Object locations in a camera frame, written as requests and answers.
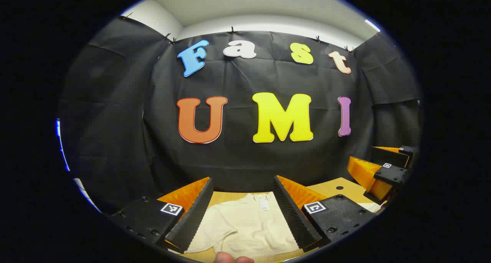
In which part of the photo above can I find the black backdrop cloth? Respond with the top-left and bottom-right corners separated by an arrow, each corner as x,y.
58,15 -> 422,213

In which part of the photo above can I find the cream white sweatshirt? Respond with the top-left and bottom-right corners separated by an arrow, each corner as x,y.
183,191 -> 383,259

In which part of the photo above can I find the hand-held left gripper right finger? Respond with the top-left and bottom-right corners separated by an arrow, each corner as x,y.
272,175 -> 379,253

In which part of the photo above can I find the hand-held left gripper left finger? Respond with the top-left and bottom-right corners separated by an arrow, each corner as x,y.
109,177 -> 214,255

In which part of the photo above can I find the white side desk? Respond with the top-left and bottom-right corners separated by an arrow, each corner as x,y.
73,177 -> 101,213

